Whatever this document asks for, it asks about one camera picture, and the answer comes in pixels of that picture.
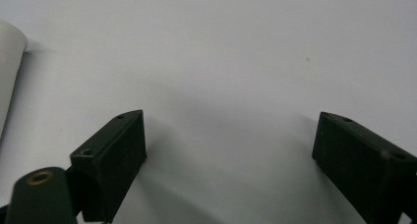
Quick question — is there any white paper roll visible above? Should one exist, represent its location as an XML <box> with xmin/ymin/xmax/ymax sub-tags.
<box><xmin>0</xmin><ymin>19</ymin><xmax>29</xmax><ymax>140</ymax></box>

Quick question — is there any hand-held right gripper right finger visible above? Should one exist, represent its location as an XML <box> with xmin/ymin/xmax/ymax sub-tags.
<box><xmin>312</xmin><ymin>111</ymin><xmax>417</xmax><ymax>224</ymax></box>

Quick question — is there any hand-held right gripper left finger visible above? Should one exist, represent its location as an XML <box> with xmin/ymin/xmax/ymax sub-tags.
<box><xmin>69</xmin><ymin>109</ymin><xmax>148</xmax><ymax>223</ymax></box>

